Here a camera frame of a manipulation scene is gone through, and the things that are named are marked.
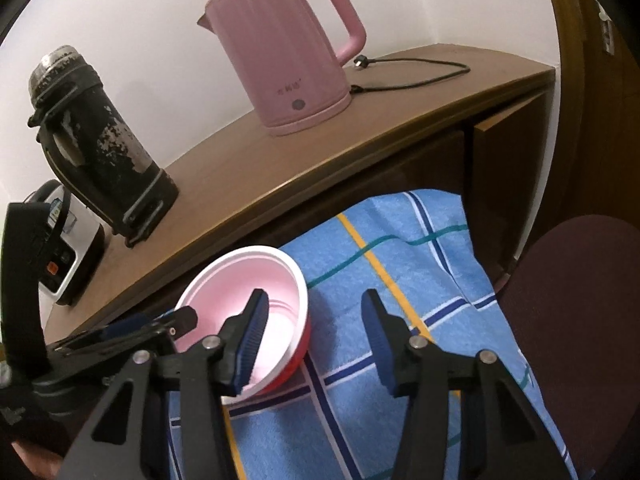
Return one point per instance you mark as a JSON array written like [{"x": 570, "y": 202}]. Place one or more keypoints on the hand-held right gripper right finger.
[{"x": 378, "y": 345}]

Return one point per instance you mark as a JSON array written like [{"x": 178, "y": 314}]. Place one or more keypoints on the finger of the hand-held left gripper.
[
  {"x": 170, "y": 324},
  {"x": 132, "y": 326}
]

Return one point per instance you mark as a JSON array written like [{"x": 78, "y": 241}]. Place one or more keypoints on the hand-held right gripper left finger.
[{"x": 250, "y": 340}]

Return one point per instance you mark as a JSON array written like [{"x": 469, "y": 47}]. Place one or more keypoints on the red plastic bowl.
[{"x": 235, "y": 285}]

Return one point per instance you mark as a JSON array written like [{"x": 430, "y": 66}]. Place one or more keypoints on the white and black rice cooker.
[{"x": 75, "y": 260}]

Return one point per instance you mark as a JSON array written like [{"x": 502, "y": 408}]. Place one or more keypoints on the blue plaid tablecloth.
[{"x": 400, "y": 240}]

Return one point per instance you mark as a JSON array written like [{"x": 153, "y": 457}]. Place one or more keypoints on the black thermos flask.
[{"x": 105, "y": 150}]

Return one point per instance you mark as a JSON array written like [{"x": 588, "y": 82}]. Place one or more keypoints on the dark maroon chair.
[{"x": 575, "y": 320}]

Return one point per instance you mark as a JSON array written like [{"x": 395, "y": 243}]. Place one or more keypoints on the brown wooden cabinet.
[{"x": 350, "y": 140}]

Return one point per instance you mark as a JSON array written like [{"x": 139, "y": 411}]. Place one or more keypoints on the pink electric kettle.
[{"x": 285, "y": 50}]

